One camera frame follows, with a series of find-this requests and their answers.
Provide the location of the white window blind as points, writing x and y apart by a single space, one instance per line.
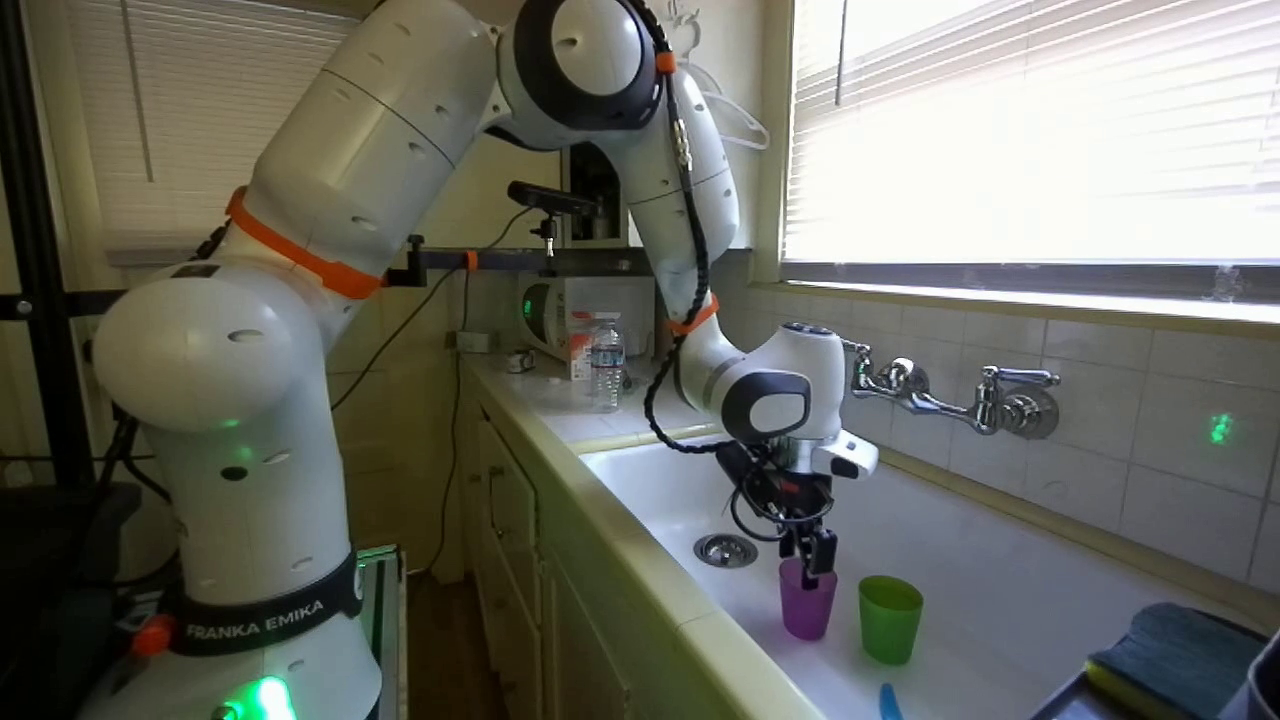
1041 134
200 121

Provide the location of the dark blue cloth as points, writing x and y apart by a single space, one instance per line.
1173 663

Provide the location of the horizontal metal rod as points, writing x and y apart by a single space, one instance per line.
532 260

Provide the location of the black metal frame pole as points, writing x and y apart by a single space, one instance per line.
34 241

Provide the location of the blue plastic spoon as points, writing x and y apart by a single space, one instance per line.
890 703

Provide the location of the yellow kitchen counter cabinet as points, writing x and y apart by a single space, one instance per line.
563 574

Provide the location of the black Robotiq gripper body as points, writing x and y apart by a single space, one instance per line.
781 484

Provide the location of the clear water bottle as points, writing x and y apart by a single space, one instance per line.
605 365

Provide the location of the green plastic cup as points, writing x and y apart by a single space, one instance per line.
890 627

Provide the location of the black camera on stand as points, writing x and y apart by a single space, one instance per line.
547 200

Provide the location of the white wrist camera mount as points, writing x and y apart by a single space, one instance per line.
854 458

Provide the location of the white sink basin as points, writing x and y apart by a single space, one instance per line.
1002 586

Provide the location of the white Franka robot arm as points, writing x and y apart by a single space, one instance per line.
266 403

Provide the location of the purple plastic cup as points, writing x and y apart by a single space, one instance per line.
804 607

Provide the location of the metal sink drain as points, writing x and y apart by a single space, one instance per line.
726 548

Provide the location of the chrome wall faucet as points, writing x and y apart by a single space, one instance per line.
1002 403

